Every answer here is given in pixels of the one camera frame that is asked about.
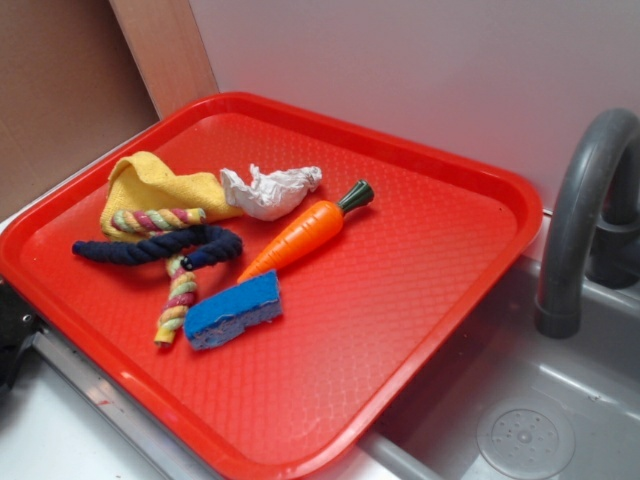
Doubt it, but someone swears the blue sponge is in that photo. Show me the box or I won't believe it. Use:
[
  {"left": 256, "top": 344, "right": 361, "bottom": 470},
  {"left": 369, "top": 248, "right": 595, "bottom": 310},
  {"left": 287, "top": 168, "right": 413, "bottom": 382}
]
[{"left": 183, "top": 270, "right": 283, "bottom": 350}]

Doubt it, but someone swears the orange toy carrot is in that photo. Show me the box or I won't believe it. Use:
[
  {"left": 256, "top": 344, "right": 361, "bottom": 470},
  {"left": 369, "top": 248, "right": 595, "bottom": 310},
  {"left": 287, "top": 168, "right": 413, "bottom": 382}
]
[{"left": 238, "top": 180, "right": 375, "bottom": 283}]

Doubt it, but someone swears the crumpled white paper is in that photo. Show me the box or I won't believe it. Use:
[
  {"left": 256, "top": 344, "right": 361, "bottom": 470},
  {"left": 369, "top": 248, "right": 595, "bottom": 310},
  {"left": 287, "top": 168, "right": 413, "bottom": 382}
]
[{"left": 220, "top": 164, "right": 323, "bottom": 221}]

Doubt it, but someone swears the red plastic tray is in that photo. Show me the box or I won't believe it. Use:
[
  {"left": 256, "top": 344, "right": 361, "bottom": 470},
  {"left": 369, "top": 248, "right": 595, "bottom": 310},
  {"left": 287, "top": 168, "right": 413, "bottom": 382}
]
[{"left": 1, "top": 93, "right": 542, "bottom": 479}]

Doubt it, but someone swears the yellow cloth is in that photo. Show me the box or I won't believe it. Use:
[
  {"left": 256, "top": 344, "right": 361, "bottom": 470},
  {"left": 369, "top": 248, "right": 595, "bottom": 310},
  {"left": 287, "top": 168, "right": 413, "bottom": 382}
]
[{"left": 100, "top": 152, "right": 242, "bottom": 242}]

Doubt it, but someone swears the grey sink basin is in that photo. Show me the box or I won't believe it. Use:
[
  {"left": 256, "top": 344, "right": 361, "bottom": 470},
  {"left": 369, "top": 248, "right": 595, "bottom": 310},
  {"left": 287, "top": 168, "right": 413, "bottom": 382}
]
[{"left": 359, "top": 254, "right": 640, "bottom": 480}]

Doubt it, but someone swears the grey faucet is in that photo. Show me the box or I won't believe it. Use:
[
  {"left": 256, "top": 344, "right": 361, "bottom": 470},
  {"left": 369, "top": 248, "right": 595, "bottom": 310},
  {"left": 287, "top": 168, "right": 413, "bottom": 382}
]
[{"left": 535, "top": 108, "right": 639, "bottom": 339}]

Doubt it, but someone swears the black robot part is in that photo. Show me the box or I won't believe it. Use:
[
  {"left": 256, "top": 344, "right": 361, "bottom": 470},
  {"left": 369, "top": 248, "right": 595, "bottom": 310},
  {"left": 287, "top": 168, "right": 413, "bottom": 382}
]
[{"left": 0, "top": 279, "right": 37, "bottom": 397}]

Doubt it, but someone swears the dark blue rope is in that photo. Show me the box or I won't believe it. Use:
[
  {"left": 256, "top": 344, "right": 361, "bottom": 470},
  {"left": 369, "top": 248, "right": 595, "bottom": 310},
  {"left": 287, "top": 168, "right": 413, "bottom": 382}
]
[{"left": 71, "top": 224, "right": 244, "bottom": 272}]

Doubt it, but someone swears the multicoloured pastel rope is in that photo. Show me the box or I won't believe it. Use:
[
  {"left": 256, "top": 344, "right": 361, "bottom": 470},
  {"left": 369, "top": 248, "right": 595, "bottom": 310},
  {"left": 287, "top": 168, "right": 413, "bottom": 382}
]
[{"left": 110, "top": 207, "right": 208, "bottom": 349}]

